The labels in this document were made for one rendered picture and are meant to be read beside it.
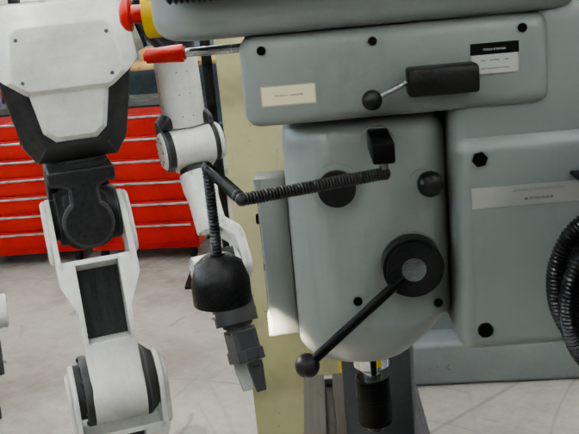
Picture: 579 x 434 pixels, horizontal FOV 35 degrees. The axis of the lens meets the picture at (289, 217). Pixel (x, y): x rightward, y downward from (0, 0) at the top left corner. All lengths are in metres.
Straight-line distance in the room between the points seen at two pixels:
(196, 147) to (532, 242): 0.96
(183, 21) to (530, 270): 0.48
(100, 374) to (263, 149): 1.25
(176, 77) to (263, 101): 0.87
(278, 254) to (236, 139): 1.76
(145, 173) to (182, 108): 3.96
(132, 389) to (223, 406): 2.16
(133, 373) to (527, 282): 0.97
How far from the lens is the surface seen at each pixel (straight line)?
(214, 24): 1.00
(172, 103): 1.89
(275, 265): 1.17
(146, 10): 1.11
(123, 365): 1.86
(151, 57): 1.24
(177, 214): 5.85
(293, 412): 3.22
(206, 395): 4.11
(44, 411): 4.24
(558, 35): 1.06
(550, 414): 3.81
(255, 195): 0.92
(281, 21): 1.00
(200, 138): 1.89
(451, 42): 1.02
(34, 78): 1.77
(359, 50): 1.01
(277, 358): 3.13
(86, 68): 1.77
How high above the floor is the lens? 1.81
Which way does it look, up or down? 16 degrees down
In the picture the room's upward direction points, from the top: 5 degrees counter-clockwise
